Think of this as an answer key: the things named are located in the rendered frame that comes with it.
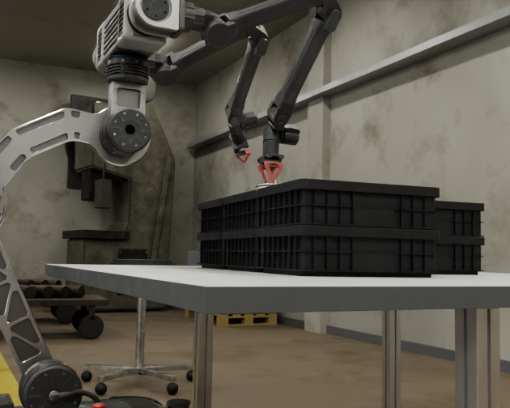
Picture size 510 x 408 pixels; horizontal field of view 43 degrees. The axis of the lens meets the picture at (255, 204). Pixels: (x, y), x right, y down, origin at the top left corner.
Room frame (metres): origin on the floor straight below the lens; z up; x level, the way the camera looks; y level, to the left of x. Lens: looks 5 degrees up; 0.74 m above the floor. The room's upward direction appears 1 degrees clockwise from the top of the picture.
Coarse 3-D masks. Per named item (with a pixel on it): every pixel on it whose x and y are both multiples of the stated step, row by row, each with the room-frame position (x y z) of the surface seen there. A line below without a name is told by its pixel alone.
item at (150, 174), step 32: (160, 128) 8.44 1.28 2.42; (96, 160) 7.97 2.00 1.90; (160, 160) 8.45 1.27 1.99; (96, 192) 7.88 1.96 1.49; (128, 192) 8.25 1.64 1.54; (160, 192) 8.45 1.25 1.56; (128, 224) 8.24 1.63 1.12; (160, 224) 8.43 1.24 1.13; (96, 256) 8.00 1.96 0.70; (128, 256) 8.21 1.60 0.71; (160, 256) 8.47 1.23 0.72; (96, 288) 8.01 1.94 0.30
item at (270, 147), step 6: (264, 144) 2.20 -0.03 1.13; (270, 144) 2.18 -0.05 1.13; (276, 144) 2.19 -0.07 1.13; (264, 150) 2.19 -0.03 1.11; (270, 150) 2.18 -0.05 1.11; (276, 150) 2.19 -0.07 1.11; (270, 156) 2.16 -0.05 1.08; (276, 156) 2.18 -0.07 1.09; (282, 156) 2.17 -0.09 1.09; (258, 162) 2.25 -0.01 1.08
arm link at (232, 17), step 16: (272, 0) 1.91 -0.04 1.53; (288, 0) 1.90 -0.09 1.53; (304, 0) 1.92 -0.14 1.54; (320, 0) 1.93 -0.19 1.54; (336, 0) 1.94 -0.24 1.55; (224, 16) 1.92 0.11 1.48; (240, 16) 1.88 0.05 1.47; (256, 16) 1.90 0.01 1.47; (272, 16) 1.92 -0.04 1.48; (208, 32) 1.86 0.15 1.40; (224, 32) 1.87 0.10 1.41; (240, 32) 1.92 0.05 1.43
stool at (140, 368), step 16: (144, 304) 3.70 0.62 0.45; (144, 320) 3.70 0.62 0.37; (144, 336) 3.71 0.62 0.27; (96, 368) 3.74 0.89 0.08; (112, 368) 3.72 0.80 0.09; (128, 368) 3.71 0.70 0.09; (144, 368) 3.67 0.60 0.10; (160, 368) 3.75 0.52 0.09; (176, 368) 3.79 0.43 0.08; (192, 368) 3.84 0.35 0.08; (176, 384) 3.49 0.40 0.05
